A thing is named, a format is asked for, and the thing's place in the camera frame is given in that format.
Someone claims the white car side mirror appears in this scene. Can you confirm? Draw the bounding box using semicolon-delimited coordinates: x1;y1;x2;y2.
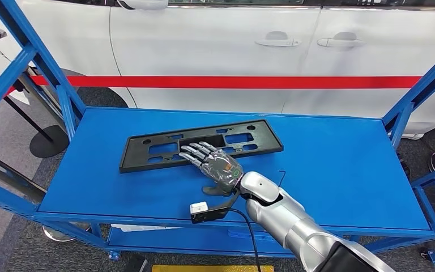
115;0;169;11

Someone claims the chrome base stanchion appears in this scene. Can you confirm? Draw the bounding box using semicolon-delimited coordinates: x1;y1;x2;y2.
0;145;92;244

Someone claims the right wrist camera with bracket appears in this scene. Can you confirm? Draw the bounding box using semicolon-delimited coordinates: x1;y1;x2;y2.
189;190;241;225

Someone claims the white car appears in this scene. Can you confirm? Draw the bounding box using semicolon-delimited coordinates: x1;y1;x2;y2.
0;0;435;141

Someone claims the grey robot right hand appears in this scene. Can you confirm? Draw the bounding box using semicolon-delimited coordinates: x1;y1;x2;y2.
178;141;245;197

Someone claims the white car door handle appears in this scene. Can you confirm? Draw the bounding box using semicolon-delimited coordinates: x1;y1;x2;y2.
317;32;366;48
255;31;301;48

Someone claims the red barrier belt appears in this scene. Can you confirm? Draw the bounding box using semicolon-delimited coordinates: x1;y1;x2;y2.
0;75;435;104

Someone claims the black camera cable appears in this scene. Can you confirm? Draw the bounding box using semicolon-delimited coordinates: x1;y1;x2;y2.
225;207;263;272

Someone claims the grey belt stanchion post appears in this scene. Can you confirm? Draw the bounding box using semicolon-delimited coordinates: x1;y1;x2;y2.
15;67;68;125

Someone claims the black plastic licence plate frame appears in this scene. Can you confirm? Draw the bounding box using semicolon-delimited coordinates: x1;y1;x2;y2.
119;119;284;174

